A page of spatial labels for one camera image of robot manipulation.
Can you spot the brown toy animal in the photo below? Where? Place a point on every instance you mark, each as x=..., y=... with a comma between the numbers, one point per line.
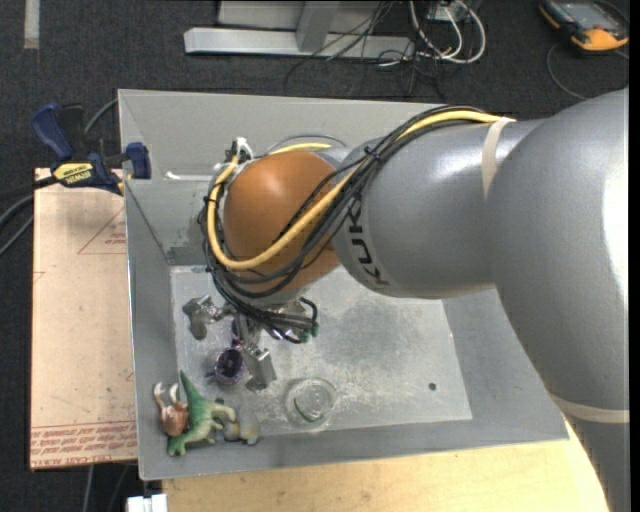
x=172, y=417

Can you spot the purple round cup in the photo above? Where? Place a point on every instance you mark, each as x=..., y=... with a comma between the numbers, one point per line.
x=228, y=364

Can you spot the pale grey toy animal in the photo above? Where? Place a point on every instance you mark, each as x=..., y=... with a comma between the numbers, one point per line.
x=243, y=426

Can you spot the green toy dinosaur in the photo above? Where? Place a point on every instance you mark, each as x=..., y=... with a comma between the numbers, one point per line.
x=197, y=415

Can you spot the grey metal bin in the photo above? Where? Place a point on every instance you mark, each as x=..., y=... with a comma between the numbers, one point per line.
x=380, y=360

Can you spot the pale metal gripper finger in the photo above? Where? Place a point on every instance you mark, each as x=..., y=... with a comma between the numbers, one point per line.
x=200, y=314
x=260, y=367

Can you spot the brown cardboard board red print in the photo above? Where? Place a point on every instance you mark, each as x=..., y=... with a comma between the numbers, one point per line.
x=80, y=310

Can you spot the clear glass cup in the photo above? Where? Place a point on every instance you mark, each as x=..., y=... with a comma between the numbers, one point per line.
x=310, y=403

